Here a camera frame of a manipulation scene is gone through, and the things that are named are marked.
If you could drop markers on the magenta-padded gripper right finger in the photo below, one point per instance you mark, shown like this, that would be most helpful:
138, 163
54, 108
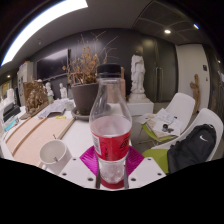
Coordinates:
135, 157

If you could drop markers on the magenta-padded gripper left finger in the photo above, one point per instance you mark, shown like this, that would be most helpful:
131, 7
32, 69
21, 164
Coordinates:
88, 156

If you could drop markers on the clear red-labelled water bottle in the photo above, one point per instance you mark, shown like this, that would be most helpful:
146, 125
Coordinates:
110, 133

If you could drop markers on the green seat cushion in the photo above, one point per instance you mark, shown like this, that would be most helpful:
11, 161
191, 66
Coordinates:
156, 158
150, 133

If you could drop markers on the white mug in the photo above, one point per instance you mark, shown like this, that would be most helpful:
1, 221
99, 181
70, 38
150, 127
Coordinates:
53, 153

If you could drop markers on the grey plant saucer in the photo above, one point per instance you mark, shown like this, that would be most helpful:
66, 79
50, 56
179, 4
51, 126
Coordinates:
78, 117

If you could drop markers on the stack of papers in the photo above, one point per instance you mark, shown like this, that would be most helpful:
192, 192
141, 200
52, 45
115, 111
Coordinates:
163, 123

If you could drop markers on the small yellow flat item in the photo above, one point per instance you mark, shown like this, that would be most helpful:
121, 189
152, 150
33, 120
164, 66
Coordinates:
60, 117

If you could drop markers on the tan wooden drawing board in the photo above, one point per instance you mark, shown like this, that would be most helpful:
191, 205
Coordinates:
40, 140
21, 131

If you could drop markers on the small white cup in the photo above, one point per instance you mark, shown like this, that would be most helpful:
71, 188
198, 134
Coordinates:
69, 105

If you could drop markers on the folded newspaper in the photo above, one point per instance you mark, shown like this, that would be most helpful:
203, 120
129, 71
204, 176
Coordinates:
55, 108

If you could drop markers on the black backpack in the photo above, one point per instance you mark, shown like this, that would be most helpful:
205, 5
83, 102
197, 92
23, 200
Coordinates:
193, 150

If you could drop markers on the dried plant in brown pot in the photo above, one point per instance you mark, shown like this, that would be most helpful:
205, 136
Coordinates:
83, 96

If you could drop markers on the cardboard box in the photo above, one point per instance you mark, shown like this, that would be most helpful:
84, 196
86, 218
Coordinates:
122, 88

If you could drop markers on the small white plaster figurine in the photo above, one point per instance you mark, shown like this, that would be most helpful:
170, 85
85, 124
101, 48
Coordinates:
62, 90

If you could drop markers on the small pale green bottle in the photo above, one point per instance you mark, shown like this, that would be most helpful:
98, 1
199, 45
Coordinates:
49, 92

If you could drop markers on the brown relief carving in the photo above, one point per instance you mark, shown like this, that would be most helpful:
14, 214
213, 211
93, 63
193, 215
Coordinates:
35, 96

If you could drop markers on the tall white plaster statue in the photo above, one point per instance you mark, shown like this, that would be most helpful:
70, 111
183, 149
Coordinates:
137, 73

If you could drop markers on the colourful book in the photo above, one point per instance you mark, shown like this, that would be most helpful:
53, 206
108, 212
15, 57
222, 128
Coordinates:
10, 124

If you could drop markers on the dark double door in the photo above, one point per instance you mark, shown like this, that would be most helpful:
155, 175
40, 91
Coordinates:
163, 73

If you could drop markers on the black box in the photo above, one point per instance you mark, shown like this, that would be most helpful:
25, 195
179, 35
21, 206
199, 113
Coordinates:
10, 111

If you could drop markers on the wooden figure sculpture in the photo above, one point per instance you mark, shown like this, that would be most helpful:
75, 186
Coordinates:
195, 88

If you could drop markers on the white cabinet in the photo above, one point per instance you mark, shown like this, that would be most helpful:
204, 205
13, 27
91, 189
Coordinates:
25, 75

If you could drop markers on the round ceiling spotlights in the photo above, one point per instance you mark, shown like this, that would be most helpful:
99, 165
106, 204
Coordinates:
167, 31

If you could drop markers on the long ceiling light strip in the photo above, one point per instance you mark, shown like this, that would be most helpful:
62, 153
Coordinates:
36, 21

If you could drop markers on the white statue pedestal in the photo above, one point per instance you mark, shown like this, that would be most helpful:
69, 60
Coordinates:
140, 106

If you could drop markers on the black wall screen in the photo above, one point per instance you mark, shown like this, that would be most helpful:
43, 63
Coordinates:
53, 63

